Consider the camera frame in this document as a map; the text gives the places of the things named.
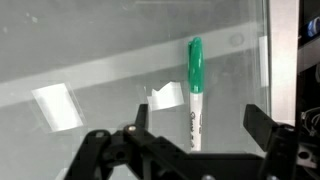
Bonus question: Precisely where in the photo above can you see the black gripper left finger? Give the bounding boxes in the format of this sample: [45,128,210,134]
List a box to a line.
[64,103,158,180]

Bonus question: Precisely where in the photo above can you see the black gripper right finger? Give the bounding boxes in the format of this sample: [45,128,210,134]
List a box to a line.
[243,103,299,180]

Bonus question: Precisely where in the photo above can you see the green capped marker pen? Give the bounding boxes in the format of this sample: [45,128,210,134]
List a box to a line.
[187,36,205,153]

